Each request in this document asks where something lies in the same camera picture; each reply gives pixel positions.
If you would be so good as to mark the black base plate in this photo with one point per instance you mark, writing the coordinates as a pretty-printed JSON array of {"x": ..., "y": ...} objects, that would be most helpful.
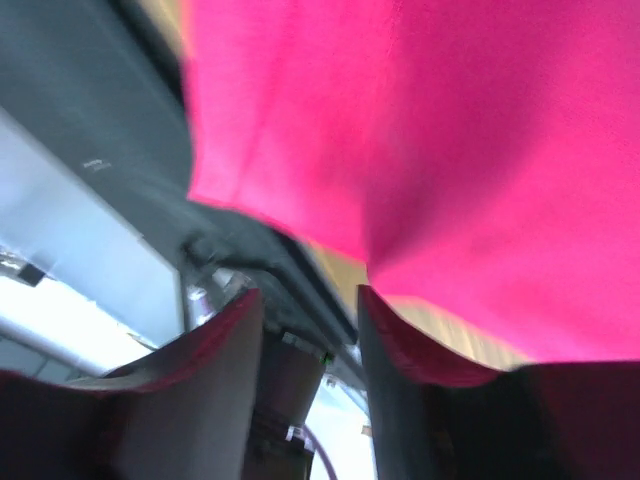
[{"x": 96, "y": 82}]

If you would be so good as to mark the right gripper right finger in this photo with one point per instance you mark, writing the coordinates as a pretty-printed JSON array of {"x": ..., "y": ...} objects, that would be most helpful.
[{"x": 438, "y": 415}]

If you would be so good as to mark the aluminium frame rail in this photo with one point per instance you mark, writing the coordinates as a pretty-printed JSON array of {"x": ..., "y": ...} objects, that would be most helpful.
[{"x": 106, "y": 298}]

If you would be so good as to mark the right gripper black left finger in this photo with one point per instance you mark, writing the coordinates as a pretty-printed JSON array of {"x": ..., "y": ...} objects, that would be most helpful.
[{"x": 181, "y": 412}]

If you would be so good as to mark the pink t shirt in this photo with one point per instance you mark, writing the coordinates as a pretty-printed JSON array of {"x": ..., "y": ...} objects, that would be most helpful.
[{"x": 477, "y": 157}]

